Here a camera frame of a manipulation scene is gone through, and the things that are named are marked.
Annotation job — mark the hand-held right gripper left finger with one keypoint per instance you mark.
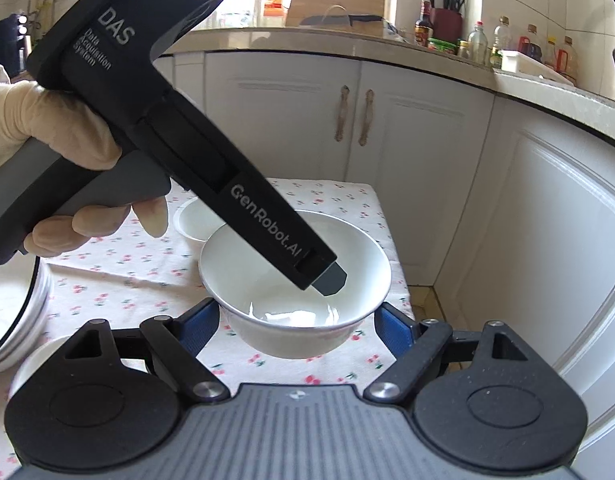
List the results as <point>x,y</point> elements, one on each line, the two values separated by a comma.
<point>202,322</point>

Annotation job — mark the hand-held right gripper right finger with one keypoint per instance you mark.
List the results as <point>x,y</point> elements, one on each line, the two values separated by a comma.
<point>395,330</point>

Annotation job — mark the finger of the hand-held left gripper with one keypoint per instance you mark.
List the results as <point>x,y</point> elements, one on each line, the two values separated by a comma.
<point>330,280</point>

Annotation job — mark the white floral bowl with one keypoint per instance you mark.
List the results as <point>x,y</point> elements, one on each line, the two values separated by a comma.
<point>37,365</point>
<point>257,285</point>
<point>192,222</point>

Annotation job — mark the person's left hand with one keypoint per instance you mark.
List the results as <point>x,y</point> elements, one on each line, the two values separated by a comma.
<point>37,115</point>

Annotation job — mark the cherry print tablecloth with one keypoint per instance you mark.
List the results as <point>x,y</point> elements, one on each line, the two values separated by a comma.
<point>112,280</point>

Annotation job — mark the white cabinet door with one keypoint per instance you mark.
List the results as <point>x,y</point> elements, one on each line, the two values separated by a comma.
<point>427,170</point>
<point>547,235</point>
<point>287,125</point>

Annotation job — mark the stone kitchen countertop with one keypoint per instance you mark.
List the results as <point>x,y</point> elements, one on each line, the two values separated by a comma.
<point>337,42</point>

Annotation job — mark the black kitchen appliance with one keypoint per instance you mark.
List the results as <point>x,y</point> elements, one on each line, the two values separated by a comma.
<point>7,45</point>

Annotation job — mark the green food packet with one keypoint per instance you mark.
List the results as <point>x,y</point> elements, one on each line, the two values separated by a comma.
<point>442,46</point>

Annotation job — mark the dark sauce bottle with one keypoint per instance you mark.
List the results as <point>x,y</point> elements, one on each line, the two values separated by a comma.
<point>424,27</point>

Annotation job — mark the clear glass bottle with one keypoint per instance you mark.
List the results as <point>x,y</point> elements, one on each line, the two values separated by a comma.
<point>477,42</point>
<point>500,40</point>

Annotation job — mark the dark red knife block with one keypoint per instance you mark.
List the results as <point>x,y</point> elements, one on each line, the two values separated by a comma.
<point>445,25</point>

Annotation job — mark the white plastic container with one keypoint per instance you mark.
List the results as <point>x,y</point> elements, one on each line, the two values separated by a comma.
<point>527,62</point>

